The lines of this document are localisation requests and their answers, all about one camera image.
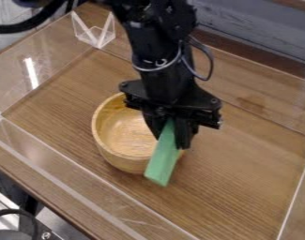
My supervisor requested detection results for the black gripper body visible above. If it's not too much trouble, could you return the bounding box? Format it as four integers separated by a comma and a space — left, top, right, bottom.
120, 55, 223, 129

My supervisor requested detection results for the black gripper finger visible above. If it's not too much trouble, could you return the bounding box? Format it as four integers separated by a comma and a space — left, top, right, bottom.
175, 117, 199, 150
144, 110, 171, 139

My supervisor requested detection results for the green rectangular block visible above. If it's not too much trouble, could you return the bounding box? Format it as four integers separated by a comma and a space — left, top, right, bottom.
144, 119, 180, 187

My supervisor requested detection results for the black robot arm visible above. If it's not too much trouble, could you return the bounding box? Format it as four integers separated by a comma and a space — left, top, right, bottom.
104, 0, 221, 149

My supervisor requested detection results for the brown wooden bowl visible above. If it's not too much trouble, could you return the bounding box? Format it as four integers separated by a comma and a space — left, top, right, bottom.
92, 93, 157, 174

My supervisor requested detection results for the clear acrylic corner bracket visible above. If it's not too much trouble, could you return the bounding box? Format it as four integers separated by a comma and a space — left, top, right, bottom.
72, 11, 116, 49

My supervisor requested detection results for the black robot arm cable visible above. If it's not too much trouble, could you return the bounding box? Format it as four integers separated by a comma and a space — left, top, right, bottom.
0, 0, 72, 35

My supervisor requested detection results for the black cable bottom left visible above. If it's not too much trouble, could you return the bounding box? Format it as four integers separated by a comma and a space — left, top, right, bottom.
0, 208, 40, 240

